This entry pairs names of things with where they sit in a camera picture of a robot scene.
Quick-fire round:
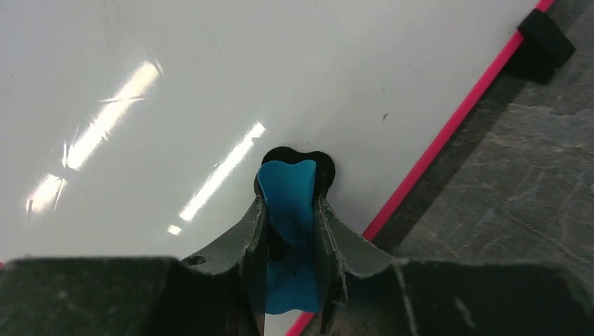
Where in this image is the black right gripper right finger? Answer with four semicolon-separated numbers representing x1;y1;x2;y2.
317;197;593;335

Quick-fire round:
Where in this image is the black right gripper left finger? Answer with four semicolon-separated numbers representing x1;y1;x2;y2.
1;197;267;335

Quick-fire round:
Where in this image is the blue whiteboard eraser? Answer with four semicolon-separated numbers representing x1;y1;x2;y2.
254;146;336;315

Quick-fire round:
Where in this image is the pink framed whiteboard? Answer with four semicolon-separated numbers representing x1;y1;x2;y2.
0;0;576;336

